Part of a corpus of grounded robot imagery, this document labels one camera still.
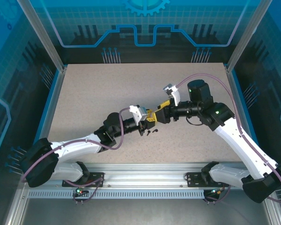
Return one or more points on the small black screws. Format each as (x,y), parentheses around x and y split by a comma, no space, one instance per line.
(148,133)
(155,130)

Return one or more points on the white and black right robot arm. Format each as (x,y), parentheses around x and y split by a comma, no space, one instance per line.
(231,145)

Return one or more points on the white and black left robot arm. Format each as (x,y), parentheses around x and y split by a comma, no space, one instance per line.
(77,147)

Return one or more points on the aluminium and blue rail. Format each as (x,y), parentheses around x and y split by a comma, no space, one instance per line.
(54,93)
(238,93)

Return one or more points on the aluminium right frame post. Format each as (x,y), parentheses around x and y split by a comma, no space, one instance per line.
(249,35)

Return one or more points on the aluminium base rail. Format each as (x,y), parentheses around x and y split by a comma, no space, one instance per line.
(142,174)

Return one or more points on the left connector with green light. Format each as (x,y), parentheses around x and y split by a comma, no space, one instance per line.
(79,191)

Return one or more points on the aluminium and blue left side rail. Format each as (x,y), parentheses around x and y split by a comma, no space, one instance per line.
(54,93)

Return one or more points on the right connector with green light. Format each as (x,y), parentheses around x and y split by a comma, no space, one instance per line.
(214,192)

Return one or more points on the aluminium frame post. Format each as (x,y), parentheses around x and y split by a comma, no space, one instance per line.
(249,35)
(43,35)

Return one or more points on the aluminium and blue right side rail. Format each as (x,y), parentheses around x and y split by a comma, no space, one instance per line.
(238,93)

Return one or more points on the aluminium left frame post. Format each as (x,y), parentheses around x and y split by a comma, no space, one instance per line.
(43,35)

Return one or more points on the connector with green light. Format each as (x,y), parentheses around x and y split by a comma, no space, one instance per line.
(79,191)
(214,192)

